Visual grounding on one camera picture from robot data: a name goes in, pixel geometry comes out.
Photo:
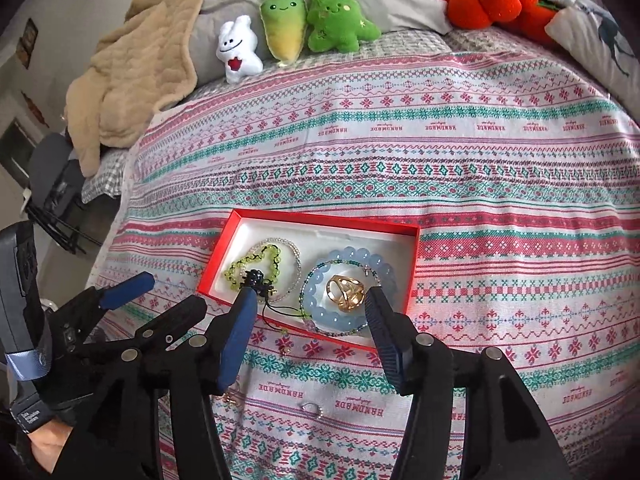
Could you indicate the green tree plush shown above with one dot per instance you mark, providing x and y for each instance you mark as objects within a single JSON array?
[{"x": 338, "y": 25}]

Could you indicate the black hair claw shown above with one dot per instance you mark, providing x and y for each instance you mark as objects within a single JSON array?
[{"x": 256, "y": 280}]

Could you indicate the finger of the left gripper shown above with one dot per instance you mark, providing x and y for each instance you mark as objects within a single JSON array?
[
  {"x": 112, "y": 298},
  {"x": 165, "y": 329}
]

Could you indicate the gold hair clip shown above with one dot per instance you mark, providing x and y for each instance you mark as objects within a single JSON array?
[{"x": 345, "y": 292}]

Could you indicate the beige quilted blanket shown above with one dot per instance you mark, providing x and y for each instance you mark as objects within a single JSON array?
[{"x": 135, "y": 72}]

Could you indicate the white bunny plush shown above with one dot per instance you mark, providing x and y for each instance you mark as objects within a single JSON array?
[{"x": 237, "y": 44}]

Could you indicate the green carrot plush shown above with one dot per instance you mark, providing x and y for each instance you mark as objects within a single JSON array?
[{"x": 284, "y": 23}]

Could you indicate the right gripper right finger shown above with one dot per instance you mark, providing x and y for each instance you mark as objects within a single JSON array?
[{"x": 403, "y": 359}]

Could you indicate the white deer pillow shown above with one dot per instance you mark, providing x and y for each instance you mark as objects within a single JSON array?
[{"x": 593, "y": 38}]

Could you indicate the black chair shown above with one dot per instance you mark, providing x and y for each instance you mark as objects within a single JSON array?
[{"x": 56, "y": 182}]

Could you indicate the patterned bed cloth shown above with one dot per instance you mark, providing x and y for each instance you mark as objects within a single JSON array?
[{"x": 521, "y": 175}]

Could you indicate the red jewelry box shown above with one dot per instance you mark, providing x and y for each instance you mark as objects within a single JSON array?
[{"x": 300, "y": 253}]

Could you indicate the person's left hand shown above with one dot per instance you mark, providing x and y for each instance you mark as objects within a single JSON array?
[{"x": 48, "y": 441}]

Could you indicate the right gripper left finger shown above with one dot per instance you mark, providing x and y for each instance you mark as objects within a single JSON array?
[{"x": 228, "y": 336}]

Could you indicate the orange pumpkin plush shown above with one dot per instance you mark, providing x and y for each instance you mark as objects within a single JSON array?
[{"x": 525, "y": 18}]

